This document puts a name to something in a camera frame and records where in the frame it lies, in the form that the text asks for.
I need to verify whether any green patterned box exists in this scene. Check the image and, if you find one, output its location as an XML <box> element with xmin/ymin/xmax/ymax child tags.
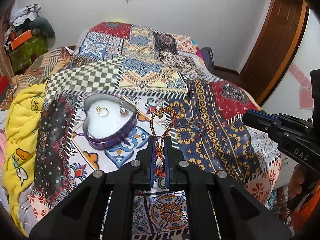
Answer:
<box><xmin>9</xmin><ymin>36</ymin><xmax>48</xmax><ymax>73</ymax></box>

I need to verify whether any gold ring with stone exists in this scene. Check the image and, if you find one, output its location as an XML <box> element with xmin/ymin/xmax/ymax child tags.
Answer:
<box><xmin>96</xmin><ymin>106</ymin><xmax>110</xmax><ymax>118</ymax></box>

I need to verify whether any striped brown quilt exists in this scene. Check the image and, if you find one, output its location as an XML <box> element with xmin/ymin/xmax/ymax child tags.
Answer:
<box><xmin>1</xmin><ymin>47</ymin><xmax>74</xmax><ymax>111</ymax></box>

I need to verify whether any brown wooden door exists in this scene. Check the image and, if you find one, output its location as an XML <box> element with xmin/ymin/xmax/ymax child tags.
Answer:
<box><xmin>240</xmin><ymin>0</ymin><xmax>309</xmax><ymax>105</ymax></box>

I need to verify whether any orange box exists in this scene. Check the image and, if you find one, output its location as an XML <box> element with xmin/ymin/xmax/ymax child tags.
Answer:
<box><xmin>11</xmin><ymin>30</ymin><xmax>32</xmax><ymax>50</ymax></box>

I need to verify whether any dark grey bag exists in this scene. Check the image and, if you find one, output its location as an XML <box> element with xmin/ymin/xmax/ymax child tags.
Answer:
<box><xmin>200</xmin><ymin>47</ymin><xmax>214</xmax><ymax>74</ymax></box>

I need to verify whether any colourful patchwork bedspread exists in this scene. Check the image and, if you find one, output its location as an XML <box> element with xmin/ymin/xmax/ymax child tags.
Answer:
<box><xmin>29</xmin><ymin>22</ymin><xmax>281</xmax><ymax>239</ymax></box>

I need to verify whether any yellow cartoon blanket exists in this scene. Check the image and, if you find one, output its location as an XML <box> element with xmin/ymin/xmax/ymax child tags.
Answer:
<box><xmin>3</xmin><ymin>83</ymin><xmax>46</xmax><ymax>235</ymax></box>

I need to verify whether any tangled thin jewelry pile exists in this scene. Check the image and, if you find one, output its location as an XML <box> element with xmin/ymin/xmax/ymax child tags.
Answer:
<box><xmin>185</xmin><ymin>116</ymin><xmax>212</xmax><ymax>140</ymax></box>

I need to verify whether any grey white clothes pile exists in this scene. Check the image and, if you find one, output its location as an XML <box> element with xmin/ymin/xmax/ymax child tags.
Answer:
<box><xmin>10</xmin><ymin>3</ymin><xmax>42</xmax><ymax>30</ymax></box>

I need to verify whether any silver earring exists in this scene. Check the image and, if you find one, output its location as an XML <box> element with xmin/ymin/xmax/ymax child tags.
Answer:
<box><xmin>119</xmin><ymin>99</ymin><xmax>129</xmax><ymax>115</ymax></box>

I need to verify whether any purple heart-shaped jewelry tin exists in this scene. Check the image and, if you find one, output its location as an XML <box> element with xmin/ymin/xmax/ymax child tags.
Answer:
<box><xmin>82</xmin><ymin>93</ymin><xmax>137</xmax><ymax>150</ymax></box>

